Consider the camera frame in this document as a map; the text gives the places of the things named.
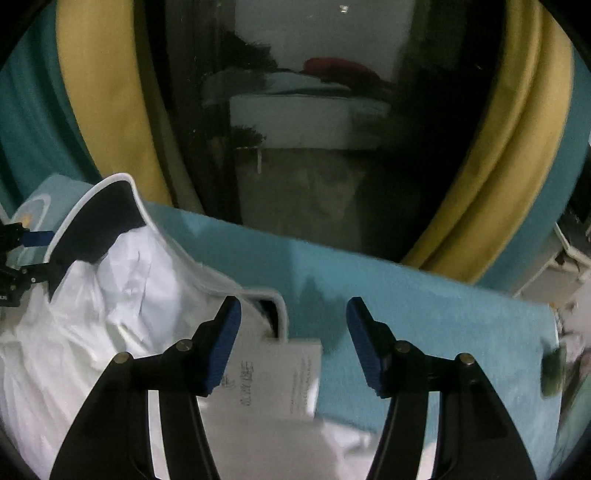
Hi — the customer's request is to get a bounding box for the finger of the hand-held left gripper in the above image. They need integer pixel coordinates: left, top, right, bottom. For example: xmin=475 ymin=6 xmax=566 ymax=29
xmin=0 ymin=222 xmax=52 ymax=252
xmin=0 ymin=259 xmax=70 ymax=308

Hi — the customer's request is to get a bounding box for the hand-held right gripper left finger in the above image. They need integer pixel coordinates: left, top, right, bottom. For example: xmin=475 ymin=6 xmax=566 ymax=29
xmin=48 ymin=295 xmax=242 ymax=480

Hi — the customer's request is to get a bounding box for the yellow curtain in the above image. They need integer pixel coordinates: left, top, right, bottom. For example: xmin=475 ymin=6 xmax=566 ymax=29
xmin=402 ymin=0 xmax=575 ymax=283
xmin=55 ymin=0 xmax=185 ymax=208

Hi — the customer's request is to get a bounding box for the white paper tag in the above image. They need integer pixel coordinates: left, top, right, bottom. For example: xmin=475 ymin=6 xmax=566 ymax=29
xmin=203 ymin=338 xmax=324 ymax=422

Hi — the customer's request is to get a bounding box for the white garment with black collar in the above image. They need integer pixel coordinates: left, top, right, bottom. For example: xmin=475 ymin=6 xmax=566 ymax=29
xmin=0 ymin=173 xmax=384 ymax=480

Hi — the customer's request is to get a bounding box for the teal printed blanket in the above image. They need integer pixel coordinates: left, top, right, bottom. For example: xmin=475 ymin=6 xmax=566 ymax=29
xmin=0 ymin=173 xmax=563 ymax=480

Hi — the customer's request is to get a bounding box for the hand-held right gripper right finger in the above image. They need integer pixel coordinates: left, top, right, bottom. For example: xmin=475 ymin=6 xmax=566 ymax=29
xmin=346 ymin=296 xmax=539 ymax=480

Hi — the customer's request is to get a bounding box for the white frame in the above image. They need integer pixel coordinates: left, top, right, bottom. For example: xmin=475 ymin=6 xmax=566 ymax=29
xmin=512 ymin=208 xmax=591 ymax=306

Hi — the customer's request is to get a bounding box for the small green object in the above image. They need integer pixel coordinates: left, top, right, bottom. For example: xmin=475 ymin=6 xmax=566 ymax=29
xmin=540 ymin=346 xmax=567 ymax=398

